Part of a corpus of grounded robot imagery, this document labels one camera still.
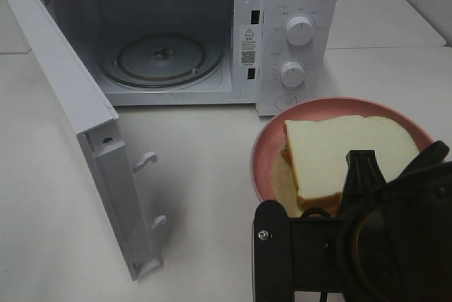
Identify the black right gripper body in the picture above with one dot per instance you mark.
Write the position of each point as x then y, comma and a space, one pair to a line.
324, 251

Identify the white bread sandwich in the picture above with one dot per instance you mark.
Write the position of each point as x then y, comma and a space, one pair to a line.
310, 169

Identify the pink round plate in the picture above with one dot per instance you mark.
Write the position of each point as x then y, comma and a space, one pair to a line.
268, 139

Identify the round white door button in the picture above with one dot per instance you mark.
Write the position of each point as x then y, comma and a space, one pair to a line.
285, 101

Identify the white microwave door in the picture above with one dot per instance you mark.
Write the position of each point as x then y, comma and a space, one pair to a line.
93, 122

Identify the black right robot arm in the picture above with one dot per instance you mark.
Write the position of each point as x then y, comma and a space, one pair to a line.
390, 240

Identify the lower white timer knob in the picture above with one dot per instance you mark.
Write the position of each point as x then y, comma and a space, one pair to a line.
292, 74

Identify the white microwave oven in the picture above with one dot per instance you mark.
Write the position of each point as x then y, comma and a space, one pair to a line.
250, 69

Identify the upper white power knob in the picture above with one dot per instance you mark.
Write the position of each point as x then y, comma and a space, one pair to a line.
299, 30

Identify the glass microwave turntable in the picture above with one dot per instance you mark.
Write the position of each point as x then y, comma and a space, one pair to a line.
162, 56

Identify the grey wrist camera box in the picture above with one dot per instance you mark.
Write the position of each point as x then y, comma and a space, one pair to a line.
272, 269

